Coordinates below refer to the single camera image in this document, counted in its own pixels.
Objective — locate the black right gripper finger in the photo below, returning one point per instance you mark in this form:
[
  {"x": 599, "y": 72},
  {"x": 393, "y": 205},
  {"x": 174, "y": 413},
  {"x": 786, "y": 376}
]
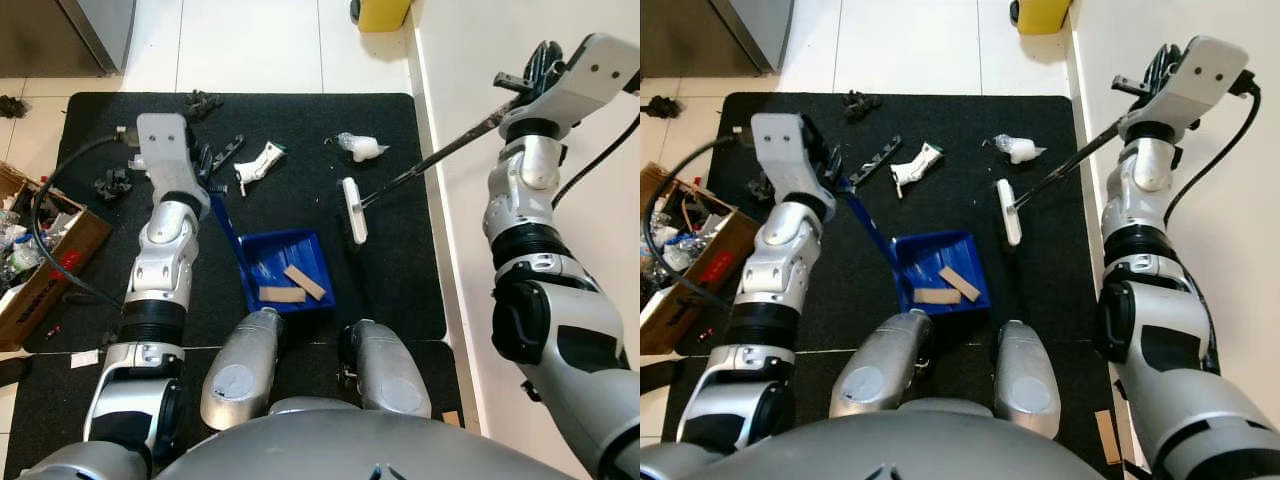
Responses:
[
  {"x": 547, "y": 55},
  {"x": 1132, "y": 85},
  {"x": 512, "y": 81},
  {"x": 1167, "y": 58}
]

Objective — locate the blue plastic dustpan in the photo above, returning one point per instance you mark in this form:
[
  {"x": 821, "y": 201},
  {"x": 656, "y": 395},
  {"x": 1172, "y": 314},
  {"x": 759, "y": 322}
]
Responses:
[
  {"x": 285, "y": 250},
  {"x": 935, "y": 250}
]

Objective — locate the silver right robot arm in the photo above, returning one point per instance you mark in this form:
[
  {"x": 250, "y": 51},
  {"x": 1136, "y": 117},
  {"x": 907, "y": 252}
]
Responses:
[
  {"x": 540, "y": 200},
  {"x": 1150, "y": 210}
]

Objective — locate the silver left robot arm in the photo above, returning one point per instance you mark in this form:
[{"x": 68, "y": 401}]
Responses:
[
  {"x": 790, "y": 260},
  {"x": 165, "y": 250}
]

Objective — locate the black plastic strip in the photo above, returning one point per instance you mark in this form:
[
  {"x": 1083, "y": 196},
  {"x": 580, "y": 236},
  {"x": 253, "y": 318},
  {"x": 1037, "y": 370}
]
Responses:
[
  {"x": 232, "y": 150},
  {"x": 880, "y": 158}
]

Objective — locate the white squeezed tube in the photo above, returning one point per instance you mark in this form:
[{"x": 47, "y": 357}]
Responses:
[
  {"x": 920, "y": 165},
  {"x": 262, "y": 163}
]

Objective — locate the black crumpled scrap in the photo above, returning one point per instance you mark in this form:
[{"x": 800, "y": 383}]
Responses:
[
  {"x": 12, "y": 106},
  {"x": 757, "y": 186},
  {"x": 663, "y": 106},
  {"x": 203, "y": 103},
  {"x": 862, "y": 105},
  {"x": 113, "y": 185}
]

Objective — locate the yellow wheeled bin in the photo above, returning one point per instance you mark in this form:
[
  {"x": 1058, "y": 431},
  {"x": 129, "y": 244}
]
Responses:
[
  {"x": 385, "y": 12},
  {"x": 1040, "y": 12}
]

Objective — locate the crushed white plastic bottle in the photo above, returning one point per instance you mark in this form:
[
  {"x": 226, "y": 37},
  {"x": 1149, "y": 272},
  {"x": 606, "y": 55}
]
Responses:
[
  {"x": 365, "y": 150},
  {"x": 1022, "y": 150}
]

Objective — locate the brown cardboard rubbish box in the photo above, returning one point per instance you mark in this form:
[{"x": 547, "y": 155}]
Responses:
[
  {"x": 690, "y": 300},
  {"x": 60, "y": 290}
]

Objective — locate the silver left robot leg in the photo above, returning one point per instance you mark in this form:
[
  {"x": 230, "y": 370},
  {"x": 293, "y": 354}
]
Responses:
[
  {"x": 880, "y": 370},
  {"x": 240, "y": 370}
]

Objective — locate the silver robot leg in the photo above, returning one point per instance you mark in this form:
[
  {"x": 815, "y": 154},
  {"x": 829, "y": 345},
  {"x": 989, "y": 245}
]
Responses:
[
  {"x": 240, "y": 370},
  {"x": 880, "y": 370},
  {"x": 390, "y": 370},
  {"x": 1028, "y": 380}
]

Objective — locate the white paper scrap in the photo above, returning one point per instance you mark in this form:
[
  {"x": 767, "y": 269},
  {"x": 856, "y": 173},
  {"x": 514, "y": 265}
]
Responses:
[{"x": 85, "y": 358}]

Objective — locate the silver right robot leg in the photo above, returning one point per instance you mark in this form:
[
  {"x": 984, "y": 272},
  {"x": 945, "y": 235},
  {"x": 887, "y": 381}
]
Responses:
[
  {"x": 390, "y": 370},
  {"x": 1028, "y": 380}
]

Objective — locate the grey robot torso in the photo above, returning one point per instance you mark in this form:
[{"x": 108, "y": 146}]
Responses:
[
  {"x": 890, "y": 455},
  {"x": 370, "y": 450}
]

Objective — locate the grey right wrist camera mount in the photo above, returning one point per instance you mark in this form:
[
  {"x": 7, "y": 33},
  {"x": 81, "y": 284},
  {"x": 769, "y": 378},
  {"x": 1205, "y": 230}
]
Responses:
[
  {"x": 590, "y": 75},
  {"x": 1195, "y": 80}
]

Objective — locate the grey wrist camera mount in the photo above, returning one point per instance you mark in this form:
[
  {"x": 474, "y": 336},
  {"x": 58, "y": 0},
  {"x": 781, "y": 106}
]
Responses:
[
  {"x": 165, "y": 150},
  {"x": 785, "y": 150},
  {"x": 590, "y": 75},
  {"x": 1195, "y": 80}
]

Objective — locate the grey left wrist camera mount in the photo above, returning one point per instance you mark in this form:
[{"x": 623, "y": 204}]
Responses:
[
  {"x": 785, "y": 150},
  {"x": 165, "y": 150}
]

